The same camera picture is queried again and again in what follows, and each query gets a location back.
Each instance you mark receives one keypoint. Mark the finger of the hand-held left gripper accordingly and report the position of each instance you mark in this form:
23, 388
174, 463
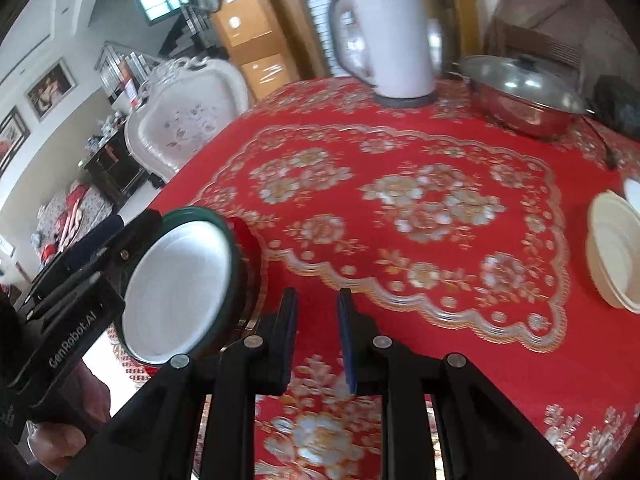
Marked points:
95, 272
130, 232

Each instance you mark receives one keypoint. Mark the sofa with red-white cover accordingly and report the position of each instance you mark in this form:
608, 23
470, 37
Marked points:
72, 215

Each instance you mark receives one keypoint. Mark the red glass plate gold rim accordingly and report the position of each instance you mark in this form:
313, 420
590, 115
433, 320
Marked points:
250, 250

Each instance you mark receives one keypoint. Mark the red floral tablecloth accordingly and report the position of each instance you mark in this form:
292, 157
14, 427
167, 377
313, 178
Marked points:
425, 270

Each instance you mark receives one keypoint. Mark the white window blinds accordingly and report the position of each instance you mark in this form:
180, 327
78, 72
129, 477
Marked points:
320, 15

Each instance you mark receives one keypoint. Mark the white electric kettle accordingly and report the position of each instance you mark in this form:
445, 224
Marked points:
395, 40

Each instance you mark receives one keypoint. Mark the porcelain tea set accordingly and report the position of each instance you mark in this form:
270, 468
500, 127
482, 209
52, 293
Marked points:
102, 132

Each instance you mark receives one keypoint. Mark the wooden door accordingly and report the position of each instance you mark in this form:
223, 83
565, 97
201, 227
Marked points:
250, 25

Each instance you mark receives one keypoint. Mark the metal stair railing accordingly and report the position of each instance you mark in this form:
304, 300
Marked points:
122, 72

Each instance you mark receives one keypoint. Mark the white carved chair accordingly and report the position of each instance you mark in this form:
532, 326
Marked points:
185, 120

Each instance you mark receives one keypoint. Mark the stainless steel pot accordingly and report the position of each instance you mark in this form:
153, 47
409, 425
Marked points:
520, 117

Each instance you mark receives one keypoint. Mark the small framed picture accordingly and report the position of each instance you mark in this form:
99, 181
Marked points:
50, 88

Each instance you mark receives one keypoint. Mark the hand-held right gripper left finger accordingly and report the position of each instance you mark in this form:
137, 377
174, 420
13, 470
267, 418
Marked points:
287, 330

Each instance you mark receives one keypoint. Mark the person's left hand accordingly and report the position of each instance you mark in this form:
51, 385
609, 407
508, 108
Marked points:
70, 420

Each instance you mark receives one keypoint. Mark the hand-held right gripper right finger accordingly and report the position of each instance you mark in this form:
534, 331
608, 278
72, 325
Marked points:
346, 330

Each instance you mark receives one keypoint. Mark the dark wooden cabinet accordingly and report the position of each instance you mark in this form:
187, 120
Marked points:
112, 165

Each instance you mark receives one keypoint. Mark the large framed picture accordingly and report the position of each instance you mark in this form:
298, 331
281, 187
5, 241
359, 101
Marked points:
12, 140

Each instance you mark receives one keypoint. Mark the green plastic bowl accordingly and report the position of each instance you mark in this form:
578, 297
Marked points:
239, 270

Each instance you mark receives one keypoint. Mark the white bowl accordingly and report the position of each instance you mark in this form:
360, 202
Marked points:
175, 285
617, 240
600, 287

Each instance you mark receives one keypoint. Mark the round wooden folding tabletop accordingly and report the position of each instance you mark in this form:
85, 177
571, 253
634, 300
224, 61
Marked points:
545, 5

